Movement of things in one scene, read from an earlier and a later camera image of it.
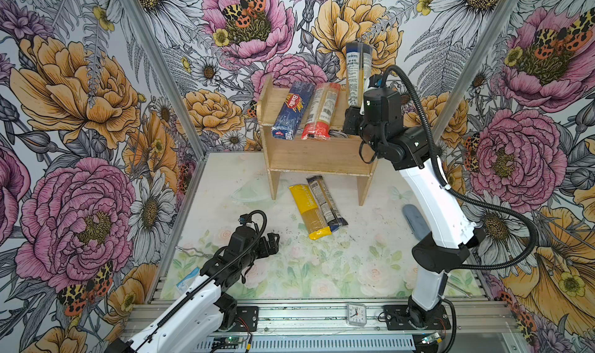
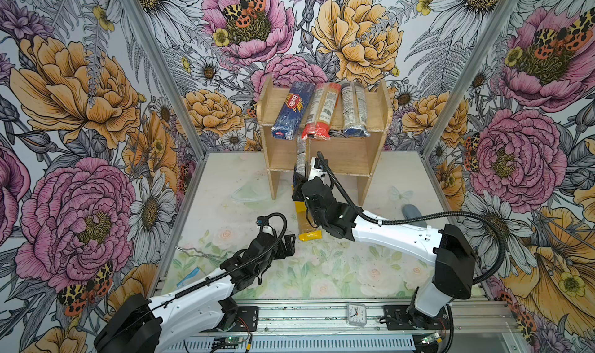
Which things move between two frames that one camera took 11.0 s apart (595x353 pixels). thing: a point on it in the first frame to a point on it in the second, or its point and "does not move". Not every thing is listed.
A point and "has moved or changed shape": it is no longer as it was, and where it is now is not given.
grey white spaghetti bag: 358,67 has moved or changed shape
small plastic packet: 183,283 does not move
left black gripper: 273,245 to 281,254
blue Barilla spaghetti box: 294,111 does not move
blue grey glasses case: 417,225 does not move
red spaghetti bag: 321,111 does not move
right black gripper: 353,114 to 297,187
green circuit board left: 228,340 does not move
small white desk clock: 356,314 does not move
